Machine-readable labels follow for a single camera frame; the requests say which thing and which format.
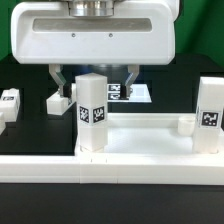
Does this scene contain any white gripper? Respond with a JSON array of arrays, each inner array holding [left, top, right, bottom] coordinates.
[[11, 0, 176, 99]]

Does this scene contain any white desk top tray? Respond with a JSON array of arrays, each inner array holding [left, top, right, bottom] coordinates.
[[74, 112, 224, 158]]

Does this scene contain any white L-shaped fence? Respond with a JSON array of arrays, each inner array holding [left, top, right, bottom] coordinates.
[[0, 114, 224, 186]]

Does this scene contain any white marker base plate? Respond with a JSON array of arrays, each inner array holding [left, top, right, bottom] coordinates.
[[72, 84, 152, 105]]

